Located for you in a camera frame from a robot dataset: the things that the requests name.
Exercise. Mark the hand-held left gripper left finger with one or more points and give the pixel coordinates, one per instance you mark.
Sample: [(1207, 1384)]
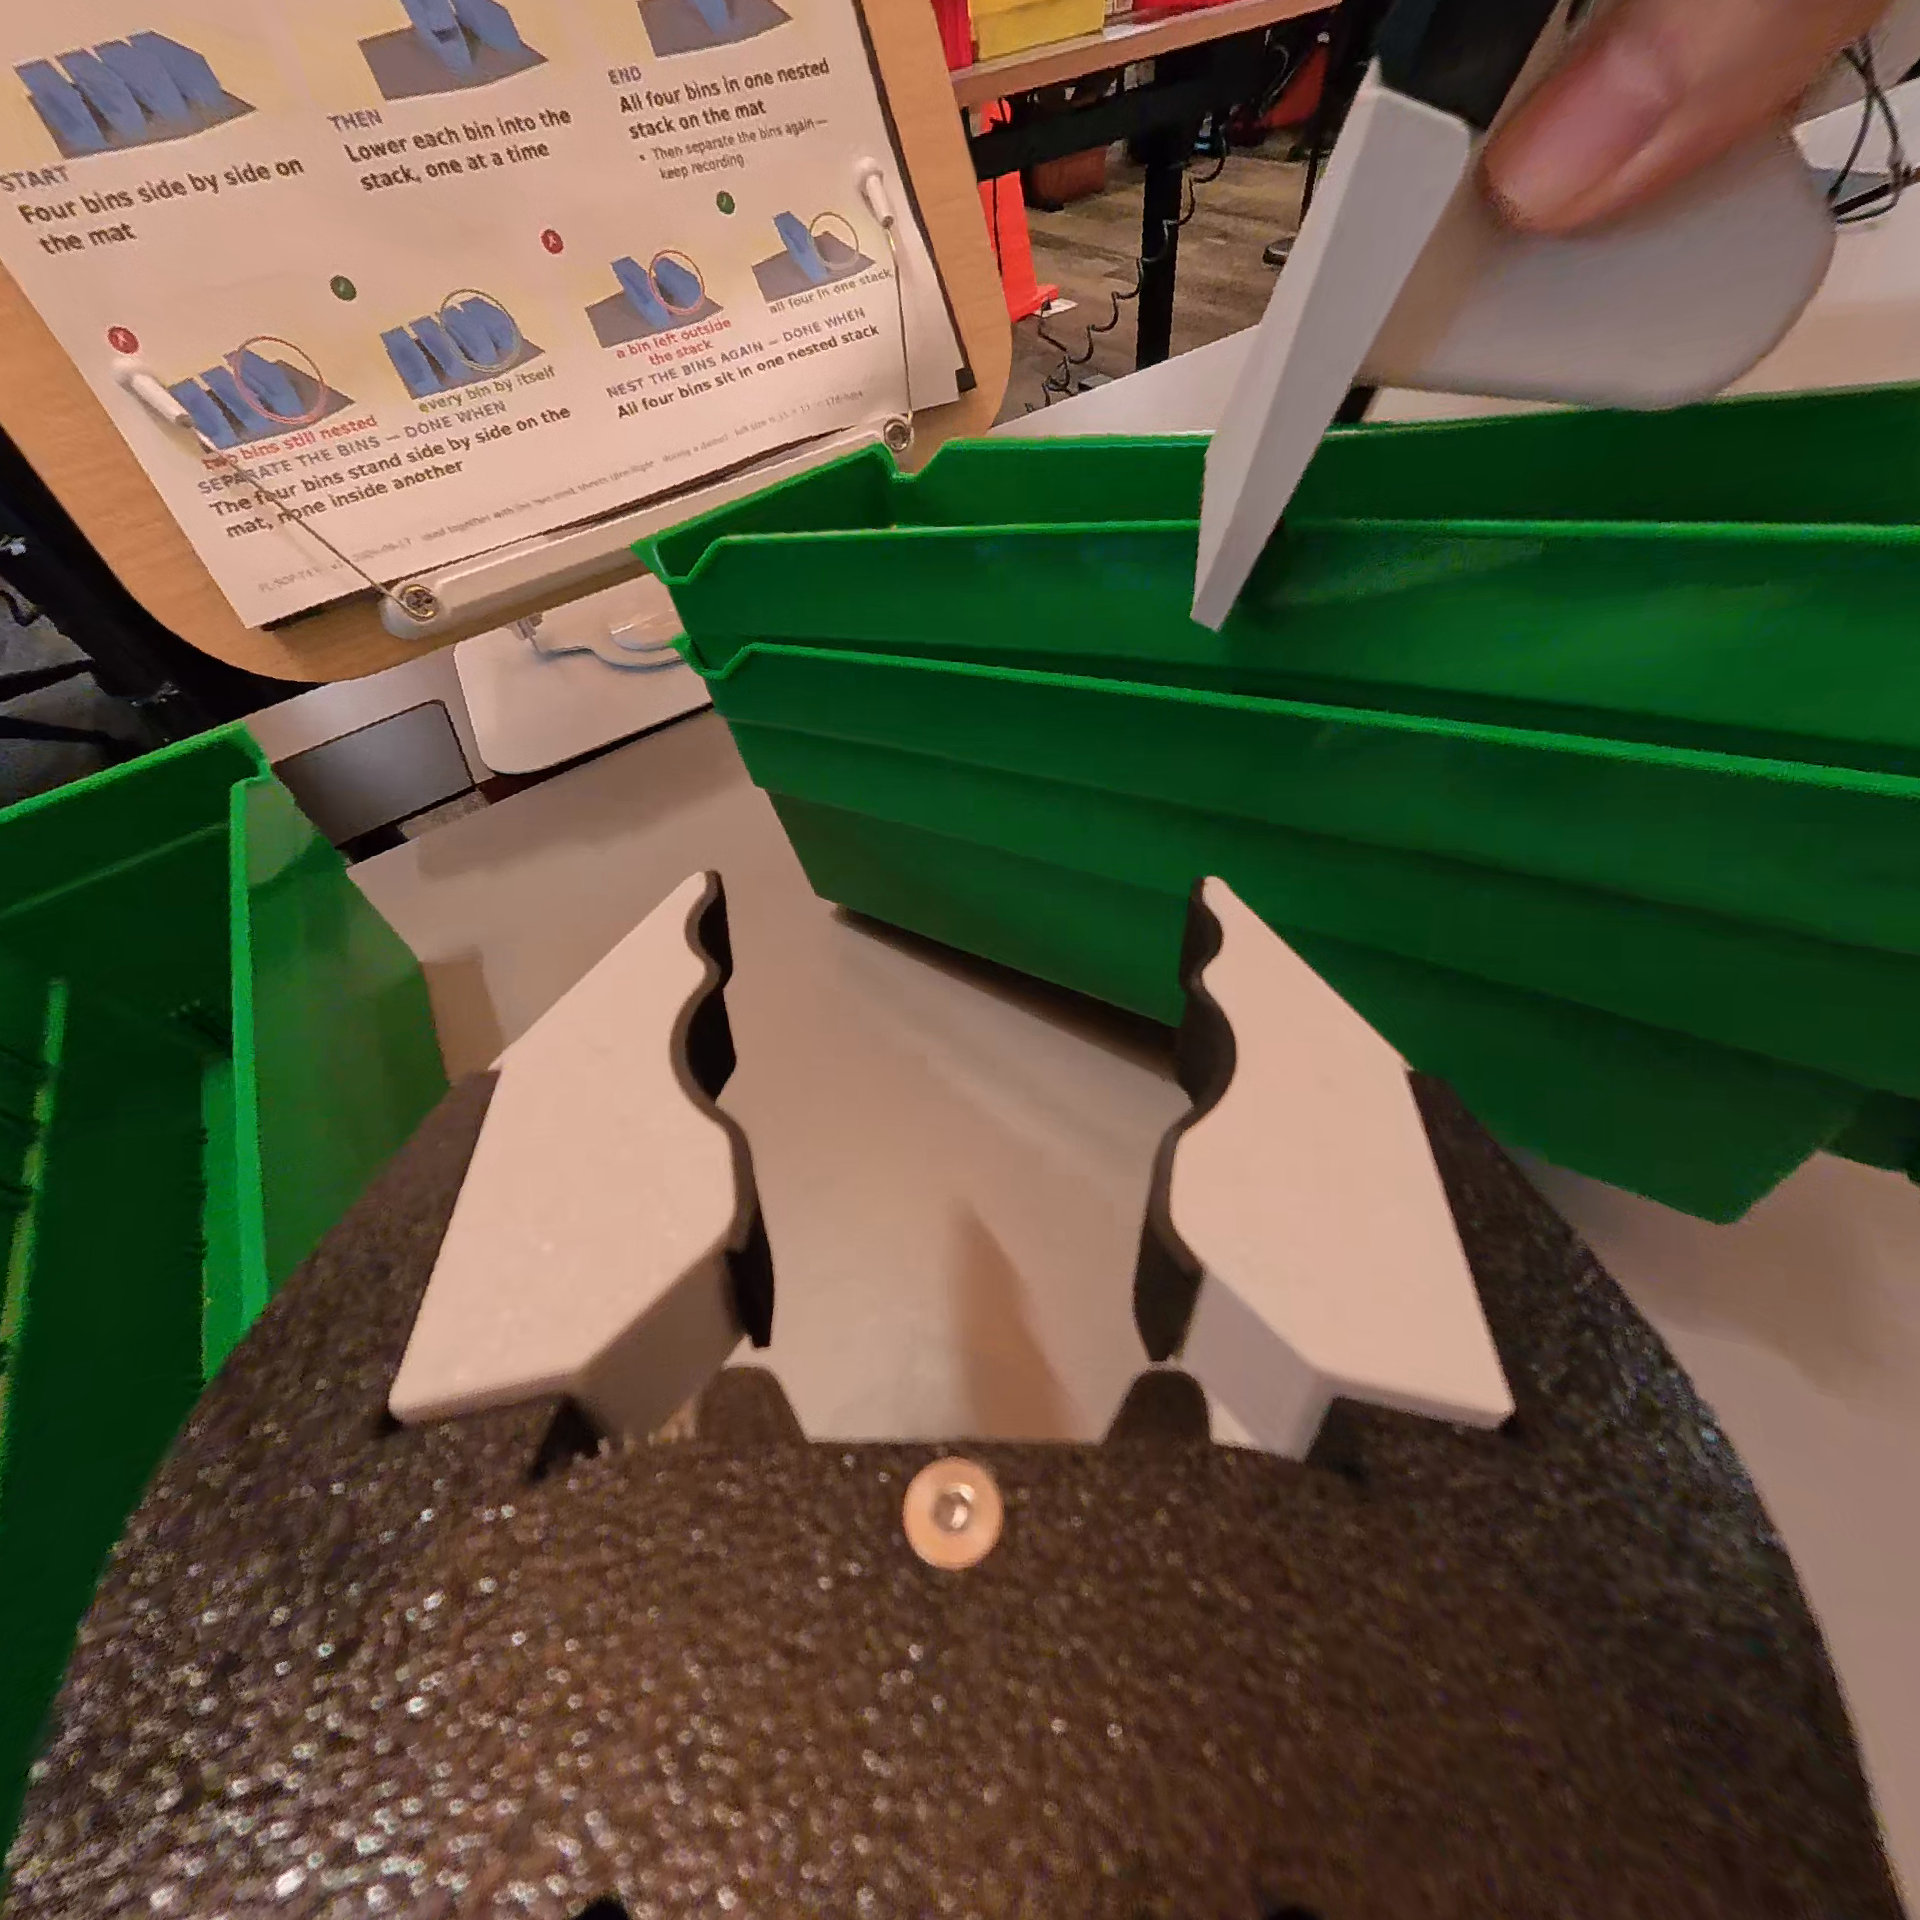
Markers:
[(572, 1231)]

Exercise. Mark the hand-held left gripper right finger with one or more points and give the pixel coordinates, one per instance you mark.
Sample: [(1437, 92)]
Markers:
[(1336, 1231)]

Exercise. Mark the printed instruction sheet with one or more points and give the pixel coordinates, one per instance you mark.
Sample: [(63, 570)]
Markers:
[(452, 241)]

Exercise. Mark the instruction sheet on stand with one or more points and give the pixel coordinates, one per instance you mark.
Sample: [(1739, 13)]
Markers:
[(92, 526)]

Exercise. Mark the yellow plastic bin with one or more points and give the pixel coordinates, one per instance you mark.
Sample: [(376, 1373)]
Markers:
[(1037, 25)]

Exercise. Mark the orange traffic cone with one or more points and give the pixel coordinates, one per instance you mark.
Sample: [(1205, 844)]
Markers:
[(1020, 256)]

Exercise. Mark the person's right hand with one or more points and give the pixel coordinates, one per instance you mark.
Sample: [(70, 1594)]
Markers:
[(1682, 92)]

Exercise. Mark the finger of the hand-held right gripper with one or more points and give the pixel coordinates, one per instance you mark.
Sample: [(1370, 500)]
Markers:
[(1323, 333)]

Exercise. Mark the wooden-top table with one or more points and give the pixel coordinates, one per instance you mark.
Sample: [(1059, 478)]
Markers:
[(1156, 182)]

